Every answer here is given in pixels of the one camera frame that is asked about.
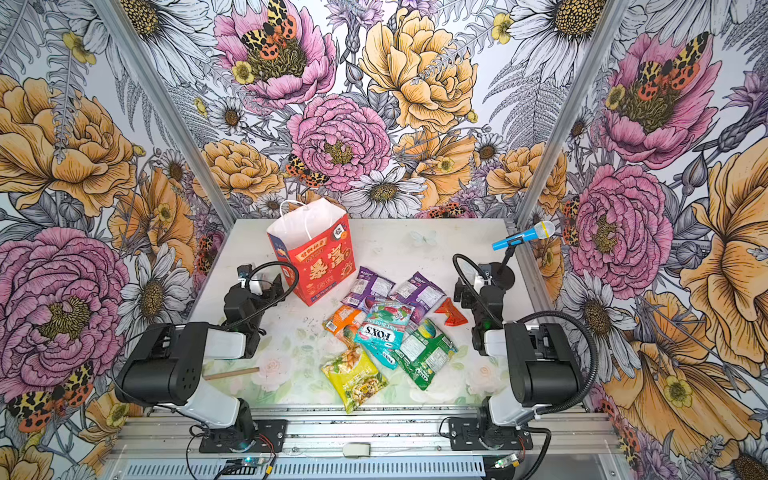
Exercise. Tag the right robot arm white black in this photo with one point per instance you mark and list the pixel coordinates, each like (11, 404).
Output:
(542, 369)

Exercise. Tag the purple snack packet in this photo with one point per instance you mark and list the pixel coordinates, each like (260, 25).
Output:
(420, 293)
(367, 288)

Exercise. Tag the small red snack packet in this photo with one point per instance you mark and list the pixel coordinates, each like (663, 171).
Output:
(453, 316)

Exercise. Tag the green snack bag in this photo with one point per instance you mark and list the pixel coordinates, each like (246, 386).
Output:
(423, 352)

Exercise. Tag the purple snack packet right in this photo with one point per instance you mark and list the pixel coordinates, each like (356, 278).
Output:
(420, 293)

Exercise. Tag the red paper gift bag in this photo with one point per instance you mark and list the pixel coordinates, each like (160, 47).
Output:
(316, 239)

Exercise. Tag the teal red candy bag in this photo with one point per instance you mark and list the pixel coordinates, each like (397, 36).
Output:
(389, 312)

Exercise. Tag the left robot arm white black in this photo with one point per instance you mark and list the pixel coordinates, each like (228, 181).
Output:
(165, 368)

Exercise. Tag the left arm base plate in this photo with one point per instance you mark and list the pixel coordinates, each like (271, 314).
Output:
(266, 436)

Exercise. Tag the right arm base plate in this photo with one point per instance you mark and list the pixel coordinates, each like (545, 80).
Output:
(468, 434)

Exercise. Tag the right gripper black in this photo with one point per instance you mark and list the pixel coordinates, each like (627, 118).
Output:
(466, 298)

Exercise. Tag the purple snack packet left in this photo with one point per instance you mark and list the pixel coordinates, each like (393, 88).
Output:
(367, 288)

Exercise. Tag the orange snack packet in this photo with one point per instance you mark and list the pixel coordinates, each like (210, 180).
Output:
(344, 324)

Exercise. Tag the blue toy microphone on stand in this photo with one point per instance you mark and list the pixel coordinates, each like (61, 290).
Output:
(516, 246)

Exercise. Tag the wooden stick tool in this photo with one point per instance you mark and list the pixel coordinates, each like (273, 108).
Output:
(230, 374)

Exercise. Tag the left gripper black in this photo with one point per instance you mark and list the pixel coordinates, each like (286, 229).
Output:
(271, 288)

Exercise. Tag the yellow snack bag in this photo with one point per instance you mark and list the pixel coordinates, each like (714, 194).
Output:
(354, 377)

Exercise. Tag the teal Fox's candy bag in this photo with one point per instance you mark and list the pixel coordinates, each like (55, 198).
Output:
(381, 341)

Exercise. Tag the aluminium rail frame front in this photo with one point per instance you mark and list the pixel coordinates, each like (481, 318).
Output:
(379, 442)

